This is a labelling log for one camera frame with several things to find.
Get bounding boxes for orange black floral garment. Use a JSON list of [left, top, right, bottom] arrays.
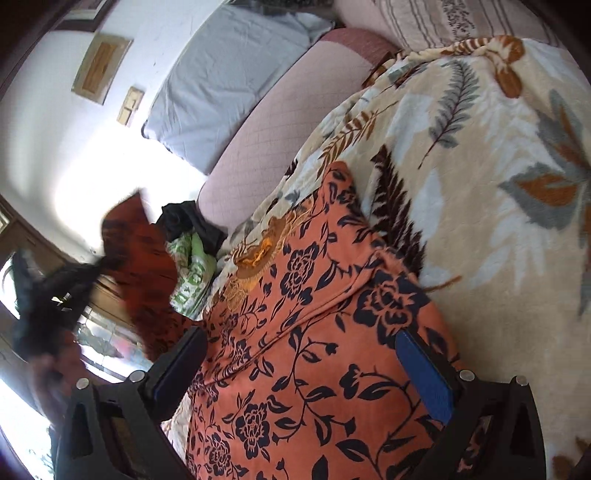
[[101, 160, 492, 480]]

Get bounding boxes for striped pillow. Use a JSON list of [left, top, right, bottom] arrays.
[[332, 0, 562, 51]]

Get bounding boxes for large wooden wall frame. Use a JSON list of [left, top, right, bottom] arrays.
[[71, 33, 133, 105]]

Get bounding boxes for small wooden wall frame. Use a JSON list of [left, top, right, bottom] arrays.
[[117, 87, 144, 125]]

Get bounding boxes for black cloth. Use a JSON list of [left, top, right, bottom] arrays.
[[155, 200, 228, 256]]

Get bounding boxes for green white patterned pillow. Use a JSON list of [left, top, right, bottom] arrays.
[[166, 232, 216, 320]]

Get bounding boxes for grey pillow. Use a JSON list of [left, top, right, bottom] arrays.
[[142, 1, 335, 175]]

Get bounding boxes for wooden framed glass window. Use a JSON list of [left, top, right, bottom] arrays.
[[12, 214, 153, 479]]

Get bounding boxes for beige leaf-print fleece blanket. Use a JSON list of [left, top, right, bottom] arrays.
[[202, 36, 590, 479]]

